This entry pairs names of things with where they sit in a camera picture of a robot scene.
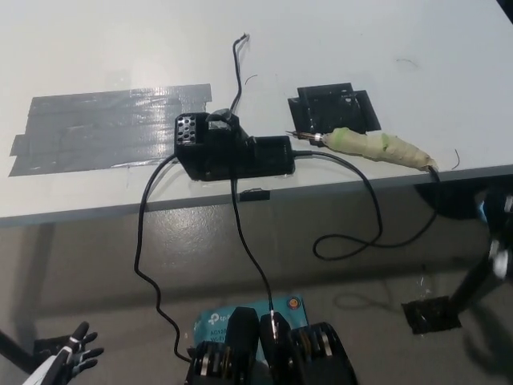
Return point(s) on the grey duct tape patch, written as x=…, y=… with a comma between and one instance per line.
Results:
x=100, y=124

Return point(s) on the small black tape strip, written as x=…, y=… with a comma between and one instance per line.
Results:
x=254, y=195

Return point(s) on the teal tp-link box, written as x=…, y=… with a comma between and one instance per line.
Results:
x=212, y=321

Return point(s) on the black table leg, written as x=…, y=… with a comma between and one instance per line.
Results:
x=471, y=286
x=12, y=347

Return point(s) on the tape-wrapped soldering iron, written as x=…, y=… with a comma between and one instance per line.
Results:
x=372, y=146

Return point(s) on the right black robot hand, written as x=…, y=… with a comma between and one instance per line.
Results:
x=499, y=240

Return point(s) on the black soldering station base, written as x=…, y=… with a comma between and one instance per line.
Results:
x=224, y=156

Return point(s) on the black table frame beam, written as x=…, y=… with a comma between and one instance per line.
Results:
x=445, y=200

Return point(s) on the black robot torso blocks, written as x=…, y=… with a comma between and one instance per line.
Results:
x=244, y=341

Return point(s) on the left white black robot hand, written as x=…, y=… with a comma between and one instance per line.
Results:
x=74, y=355

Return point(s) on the black square holder plate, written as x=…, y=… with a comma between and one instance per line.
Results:
x=332, y=108

